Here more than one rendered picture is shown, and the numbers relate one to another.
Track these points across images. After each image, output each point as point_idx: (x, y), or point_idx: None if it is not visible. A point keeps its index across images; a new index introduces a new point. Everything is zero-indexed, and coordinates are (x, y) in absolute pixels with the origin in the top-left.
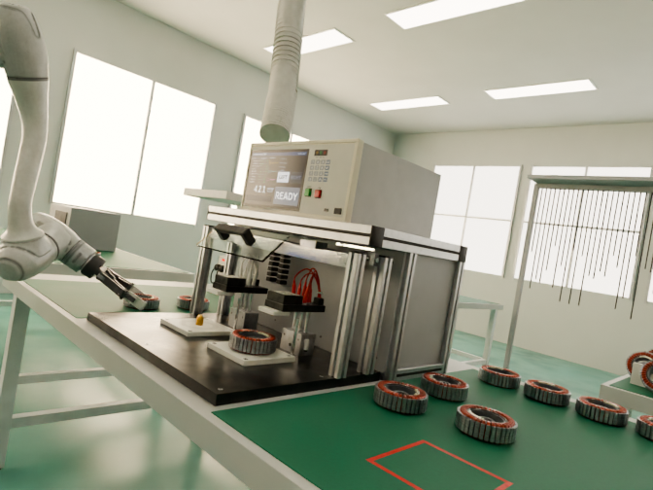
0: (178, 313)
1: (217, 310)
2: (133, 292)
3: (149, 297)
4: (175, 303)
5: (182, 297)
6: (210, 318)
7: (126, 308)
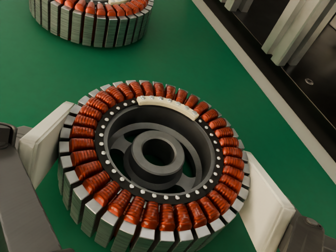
0: (315, 96)
1: (233, 4)
2: (42, 164)
3: (126, 112)
4: (12, 31)
5: (114, 10)
6: (311, 48)
7: (224, 248)
